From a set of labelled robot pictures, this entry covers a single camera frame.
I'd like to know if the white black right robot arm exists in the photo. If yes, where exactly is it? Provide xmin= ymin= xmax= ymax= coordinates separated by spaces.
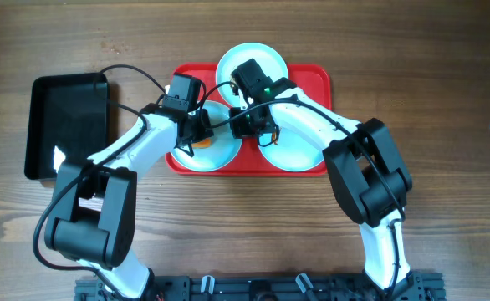
xmin=231 ymin=59 xmax=412 ymax=294

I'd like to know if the light blue plate back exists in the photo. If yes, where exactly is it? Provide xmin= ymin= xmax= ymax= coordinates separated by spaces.
xmin=216 ymin=43 xmax=289 ymax=84

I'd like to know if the light blue plate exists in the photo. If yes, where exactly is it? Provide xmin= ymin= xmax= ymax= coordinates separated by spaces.
xmin=216 ymin=43 xmax=289 ymax=84
xmin=171 ymin=124 xmax=242 ymax=172
xmin=258 ymin=128 xmax=324 ymax=172

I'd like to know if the black plastic tray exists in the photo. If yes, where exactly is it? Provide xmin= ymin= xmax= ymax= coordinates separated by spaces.
xmin=24 ymin=73 xmax=109 ymax=180

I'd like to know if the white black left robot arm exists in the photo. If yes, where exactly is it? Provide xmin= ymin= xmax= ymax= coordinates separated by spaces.
xmin=33 ymin=74 xmax=213 ymax=300

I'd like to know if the orange sponge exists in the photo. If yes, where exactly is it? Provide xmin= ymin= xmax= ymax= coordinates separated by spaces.
xmin=192 ymin=139 xmax=212 ymax=149

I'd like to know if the red serving tray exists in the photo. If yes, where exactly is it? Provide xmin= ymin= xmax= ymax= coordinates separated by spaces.
xmin=165 ymin=63 xmax=332 ymax=176

